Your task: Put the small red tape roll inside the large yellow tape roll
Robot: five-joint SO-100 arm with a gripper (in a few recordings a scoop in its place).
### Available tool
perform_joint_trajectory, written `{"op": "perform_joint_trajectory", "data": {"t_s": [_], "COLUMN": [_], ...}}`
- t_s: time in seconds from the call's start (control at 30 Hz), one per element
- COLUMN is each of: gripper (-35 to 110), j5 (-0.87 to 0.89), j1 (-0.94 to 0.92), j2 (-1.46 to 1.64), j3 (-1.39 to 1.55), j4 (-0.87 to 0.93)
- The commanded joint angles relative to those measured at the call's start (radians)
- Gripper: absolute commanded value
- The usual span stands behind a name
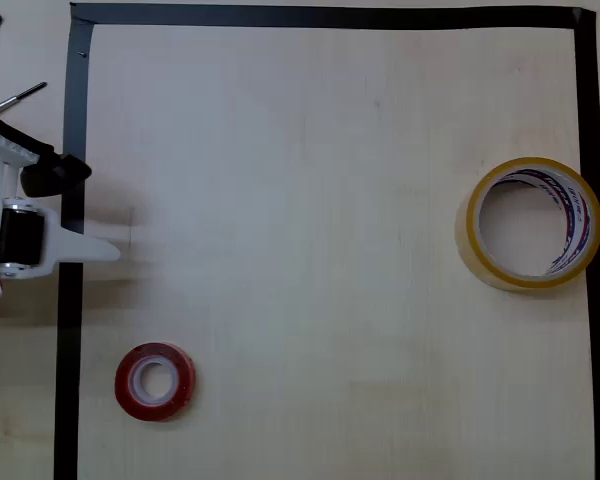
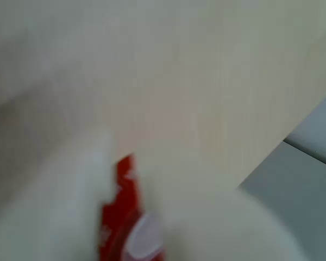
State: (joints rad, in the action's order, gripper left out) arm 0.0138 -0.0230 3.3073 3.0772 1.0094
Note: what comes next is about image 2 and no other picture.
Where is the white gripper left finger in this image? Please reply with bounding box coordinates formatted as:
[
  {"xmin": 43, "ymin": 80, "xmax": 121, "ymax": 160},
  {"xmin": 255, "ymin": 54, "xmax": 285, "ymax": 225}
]
[{"xmin": 0, "ymin": 129, "xmax": 118, "ymax": 261}]

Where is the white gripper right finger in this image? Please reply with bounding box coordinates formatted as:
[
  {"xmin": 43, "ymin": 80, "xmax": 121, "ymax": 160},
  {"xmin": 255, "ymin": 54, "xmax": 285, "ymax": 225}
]
[{"xmin": 140, "ymin": 172, "xmax": 312, "ymax": 261}]

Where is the small red tape roll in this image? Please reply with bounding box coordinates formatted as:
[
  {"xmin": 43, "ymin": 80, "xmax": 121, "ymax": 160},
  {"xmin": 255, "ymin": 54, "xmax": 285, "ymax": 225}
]
[{"xmin": 98, "ymin": 153, "xmax": 167, "ymax": 261}]

